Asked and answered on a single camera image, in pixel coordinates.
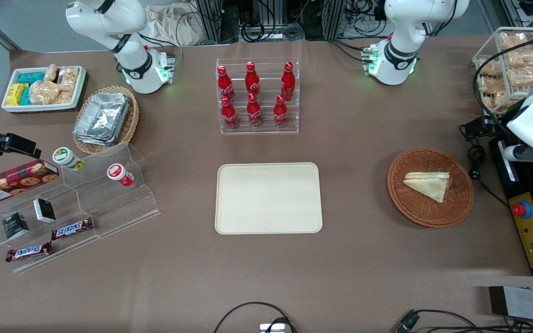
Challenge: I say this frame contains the green lid yogurt cup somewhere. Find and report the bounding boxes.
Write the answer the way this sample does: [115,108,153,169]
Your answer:
[52,147,85,172]

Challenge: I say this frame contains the black looped cable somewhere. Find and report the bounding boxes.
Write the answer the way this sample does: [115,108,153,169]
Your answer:
[213,302,297,333]

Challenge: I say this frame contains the white rectangular snack bin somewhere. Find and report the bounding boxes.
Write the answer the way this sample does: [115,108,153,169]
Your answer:
[1,65,88,114]

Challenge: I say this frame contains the white wire basket rack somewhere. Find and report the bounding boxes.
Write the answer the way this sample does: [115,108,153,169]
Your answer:
[472,26,533,124]

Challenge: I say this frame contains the black appliance with yellow panel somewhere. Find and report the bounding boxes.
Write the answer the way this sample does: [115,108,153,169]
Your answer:
[488,134,533,277]

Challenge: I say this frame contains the black connector with cable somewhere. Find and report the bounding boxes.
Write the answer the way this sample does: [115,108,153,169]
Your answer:
[395,308,533,333]

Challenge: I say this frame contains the clear bag of pastries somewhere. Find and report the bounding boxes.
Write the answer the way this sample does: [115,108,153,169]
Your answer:
[499,31,531,51]
[477,76,508,95]
[478,59,504,77]
[481,92,511,114]
[506,65,533,87]
[506,49,533,68]

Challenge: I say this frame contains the oval light wicker basket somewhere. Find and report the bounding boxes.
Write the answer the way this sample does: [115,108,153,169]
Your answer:
[72,85,140,155]

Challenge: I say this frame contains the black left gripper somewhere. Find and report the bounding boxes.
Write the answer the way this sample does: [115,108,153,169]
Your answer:
[461,99,526,141]

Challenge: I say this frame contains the triangular sandwich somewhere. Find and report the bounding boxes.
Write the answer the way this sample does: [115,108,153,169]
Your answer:
[403,172,452,204]

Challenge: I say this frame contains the clear acrylic stepped shelf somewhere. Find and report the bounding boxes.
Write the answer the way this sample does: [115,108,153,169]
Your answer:
[0,142,161,274]

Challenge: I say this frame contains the red tartan cookie box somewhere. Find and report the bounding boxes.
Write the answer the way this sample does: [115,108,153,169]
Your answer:
[0,159,60,207]

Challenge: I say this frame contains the beige plastic tray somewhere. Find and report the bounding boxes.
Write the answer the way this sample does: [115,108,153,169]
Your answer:
[215,162,323,235]

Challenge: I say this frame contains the round brown wicker basket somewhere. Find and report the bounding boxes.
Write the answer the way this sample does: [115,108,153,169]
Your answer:
[387,148,475,228]

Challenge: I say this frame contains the black power cable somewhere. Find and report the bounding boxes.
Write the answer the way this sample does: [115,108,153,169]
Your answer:
[459,124,510,207]

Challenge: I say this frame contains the grey metal block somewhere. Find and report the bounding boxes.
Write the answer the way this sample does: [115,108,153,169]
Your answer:
[488,285,533,325]

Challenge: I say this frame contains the red cola bottle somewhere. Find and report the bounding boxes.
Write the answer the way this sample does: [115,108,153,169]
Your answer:
[280,61,296,102]
[220,96,240,130]
[273,94,289,129]
[245,61,261,98]
[246,92,263,128]
[217,65,236,103]

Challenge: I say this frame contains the clear acrylic bottle rack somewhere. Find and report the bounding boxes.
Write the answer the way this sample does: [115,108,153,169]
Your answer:
[216,57,300,135]

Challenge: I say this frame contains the stack of foil containers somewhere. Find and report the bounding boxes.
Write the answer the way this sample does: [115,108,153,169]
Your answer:
[73,92,131,147]

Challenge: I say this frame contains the small dark green box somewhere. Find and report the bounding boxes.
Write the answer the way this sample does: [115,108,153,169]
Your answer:
[32,198,57,224]
[1,212,30,240]

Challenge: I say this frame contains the beige cloth bag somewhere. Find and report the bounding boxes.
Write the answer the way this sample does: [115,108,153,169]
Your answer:
[143,4,203,47]

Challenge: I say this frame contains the red lid yogurt cup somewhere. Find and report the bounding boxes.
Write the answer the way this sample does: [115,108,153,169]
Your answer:
[106,163,135,187]

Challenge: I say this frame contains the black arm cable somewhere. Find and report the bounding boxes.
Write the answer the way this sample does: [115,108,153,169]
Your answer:
[473,36,533,136]

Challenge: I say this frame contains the brown Snickers bar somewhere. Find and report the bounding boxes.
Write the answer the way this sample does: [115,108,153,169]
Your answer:
[5,241,54,263]
[51,217,95,241]

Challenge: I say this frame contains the yellow snack packet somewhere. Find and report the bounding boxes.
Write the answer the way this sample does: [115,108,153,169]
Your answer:
[6,83,29,107]

